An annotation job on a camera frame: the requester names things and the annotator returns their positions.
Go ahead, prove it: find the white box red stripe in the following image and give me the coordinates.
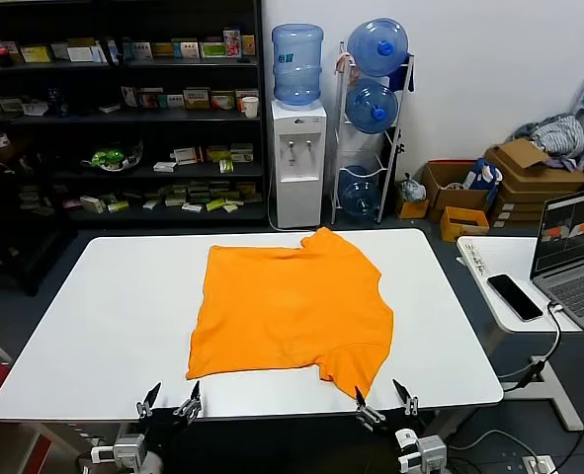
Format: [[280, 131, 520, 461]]
[[172, 146, 202, 167]]

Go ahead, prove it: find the bowl with green items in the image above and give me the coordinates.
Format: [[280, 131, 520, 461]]
[[79, 140, 144, 174]]

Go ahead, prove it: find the yellow framed medicine box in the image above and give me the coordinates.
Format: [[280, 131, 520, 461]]
[[182, 87, 211, 110]]

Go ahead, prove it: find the orange t-shirt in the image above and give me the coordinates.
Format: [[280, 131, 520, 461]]
[[185, 226, 395, 399]]

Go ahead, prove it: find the pink cloth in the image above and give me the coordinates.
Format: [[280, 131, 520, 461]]
[[335, 52, 360, 83]]

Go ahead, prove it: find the grey plastic bag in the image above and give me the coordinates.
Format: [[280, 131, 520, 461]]
[[400, 173, 427, 202]]

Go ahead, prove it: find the dark blue bottle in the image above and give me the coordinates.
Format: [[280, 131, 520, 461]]
[[47, 87, 68, 118]]

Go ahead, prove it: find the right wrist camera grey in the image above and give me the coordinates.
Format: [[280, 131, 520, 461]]
[[394, 428, 450, 474]]

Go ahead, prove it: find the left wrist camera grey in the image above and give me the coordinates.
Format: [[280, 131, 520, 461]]
[[91, 433, 148, 468]]

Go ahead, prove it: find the blue water jug with label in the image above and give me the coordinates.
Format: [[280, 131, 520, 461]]
[[270, 23, 325, 111]]

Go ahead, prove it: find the black laptop cable with adapter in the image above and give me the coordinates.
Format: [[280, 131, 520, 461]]
[[498, 300, 564, 394]]

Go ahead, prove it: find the orange printed medicine box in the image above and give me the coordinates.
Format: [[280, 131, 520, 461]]
[[137, 88, 164, 109]]

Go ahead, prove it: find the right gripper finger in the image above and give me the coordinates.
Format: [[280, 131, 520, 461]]
[[354, 384, 386, 432], [392, 378, 420, 417]]

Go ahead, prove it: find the teal white medicine box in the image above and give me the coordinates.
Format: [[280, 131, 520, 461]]
[[122, 41, 153, 62]]

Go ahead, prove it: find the colourful tall box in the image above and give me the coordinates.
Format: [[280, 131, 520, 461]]
[[222, 29, 242, 58]]

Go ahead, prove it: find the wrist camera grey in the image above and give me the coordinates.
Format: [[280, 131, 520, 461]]
[[394, 428, 450, 474], [91, 433, 148, 468]]

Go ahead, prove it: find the white strip with markings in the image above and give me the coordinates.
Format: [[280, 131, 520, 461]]
[[461, 241, 490, 277]]

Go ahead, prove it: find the blue white bag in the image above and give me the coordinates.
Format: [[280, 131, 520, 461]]
[[463, 157, 503, 192]]

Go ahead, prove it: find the black shelving unit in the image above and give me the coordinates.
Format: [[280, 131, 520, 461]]
[[0, 0, 268, 228]]

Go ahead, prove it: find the black smartphone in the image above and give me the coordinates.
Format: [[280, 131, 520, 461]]
[[486, 274, 544, 323]]

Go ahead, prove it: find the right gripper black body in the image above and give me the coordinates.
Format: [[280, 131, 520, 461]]
[[370, 412, 421, 440]]

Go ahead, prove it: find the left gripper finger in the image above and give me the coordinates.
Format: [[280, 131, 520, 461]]
[[135, 381, 163, 419], [173, 379, 203, 425]]

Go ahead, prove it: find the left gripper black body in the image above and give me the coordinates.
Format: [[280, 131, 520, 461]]
[[145, 409, 194, 443]]

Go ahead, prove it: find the stack of flat cardboard boxes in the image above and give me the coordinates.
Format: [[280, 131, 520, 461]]
[[491, 190, 577, 229]]

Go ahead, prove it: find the white floor power strip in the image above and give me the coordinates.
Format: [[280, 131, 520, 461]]
[[521, 453, 557, 474]]

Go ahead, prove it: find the small orange cardboard box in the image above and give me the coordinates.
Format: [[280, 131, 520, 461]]
[[439, 205, 490, 243]]

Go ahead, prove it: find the white wire jug rack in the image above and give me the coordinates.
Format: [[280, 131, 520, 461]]
[[330, 41, 416, 226]]

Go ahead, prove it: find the cardboard box with open flap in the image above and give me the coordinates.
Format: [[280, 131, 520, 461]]
[[484, 137, 584, 197]]

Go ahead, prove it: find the grey side table leg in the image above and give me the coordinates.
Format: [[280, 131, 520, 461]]
[[483, 315, 584, 434]]

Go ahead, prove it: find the white floor cable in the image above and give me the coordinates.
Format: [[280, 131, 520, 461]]
[[449, 428, 525, 463]]

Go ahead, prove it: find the yellow cardboard box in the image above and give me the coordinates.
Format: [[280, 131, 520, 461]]
[[395, 185, 430, 220]]

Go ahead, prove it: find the purple cloth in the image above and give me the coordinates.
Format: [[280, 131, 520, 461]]
[[542, 155, 579, 173]]

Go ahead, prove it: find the brown white medicine box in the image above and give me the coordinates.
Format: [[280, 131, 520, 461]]
[[234, 88, 260, 113]]

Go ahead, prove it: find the pile of grey clothes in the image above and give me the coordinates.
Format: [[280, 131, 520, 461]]
[[511, 112, 584, 159]]

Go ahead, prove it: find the white water dispenser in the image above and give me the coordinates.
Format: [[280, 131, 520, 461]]
[[270, 100, 328, 229]]

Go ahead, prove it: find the grey open laptop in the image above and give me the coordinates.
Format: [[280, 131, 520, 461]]
[[529, 186, 584, 345]]

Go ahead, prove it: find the large open cardboard box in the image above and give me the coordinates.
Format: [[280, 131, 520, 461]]
[[422, 160, 493, 223]]

